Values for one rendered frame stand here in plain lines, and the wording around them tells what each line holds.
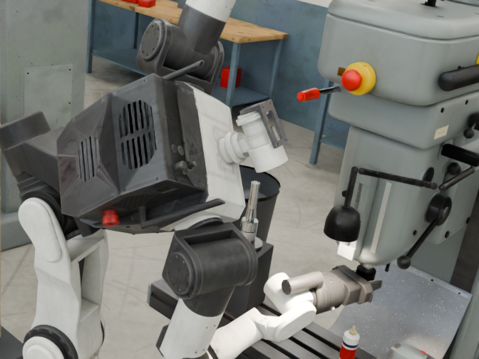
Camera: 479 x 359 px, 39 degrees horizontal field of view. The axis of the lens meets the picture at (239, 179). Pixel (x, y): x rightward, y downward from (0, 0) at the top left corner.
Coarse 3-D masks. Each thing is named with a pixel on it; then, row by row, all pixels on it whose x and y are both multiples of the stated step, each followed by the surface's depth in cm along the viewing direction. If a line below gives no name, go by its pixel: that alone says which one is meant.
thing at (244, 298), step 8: (256, 240) 189; (256, 248) 185; (264, 248) 188; (272, 248) 190; (264, 256) 187; (264, 264) 189; (264, 272) 191; (256, 280) 186; (264, 280) 193; (240, 288) 186; (248, 288) 185; (256, 288) 188; (232, 296) 188; (240, 296) 187; (248, 296) 185; (256, 296) 190; (264, 296) 197; (232, 304) 189; (240, 304) 187; (248, 304) 187; (256, 304) 192; (232, 312) 190; (240, 312) 188
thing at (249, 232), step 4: (240, 228) 186; (244, 228) 184; (248, 228) 184; (252, 228) 184; (256, 228) 185; (244, 232) 184; (248, 232) 184; (252, 232) 185; (256, 232) 186; (248, 236) 185; (252, 236) 185; (252, 240) 186
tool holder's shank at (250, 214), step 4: (252, 184) 180; (256, 184) 180; (252, 188) 181; (256, 188) 180; (252, 192) 181; (256, 192) 181; (252, 196) 181; (256, 196) 181; (252, 200) 182; (256, 200) 182; (248, 204) 183; (252, 204) 182; (256, 204) 183; (248, 208) 183; (252, 208) 183; (248, 212) 183; (252, 212) 183; (248, 216) 183; (252, 216) 183; (248, 220) 184; (252, 220) 184
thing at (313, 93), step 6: (306, 90) 132; (312, 90) 133; (318, 90) 134; (324, 90) 137; (330, 90) 138; (336, 90) 140; (300, 96) 131; (306, 96) 131; (312, 96) 133; (318, 96) 134
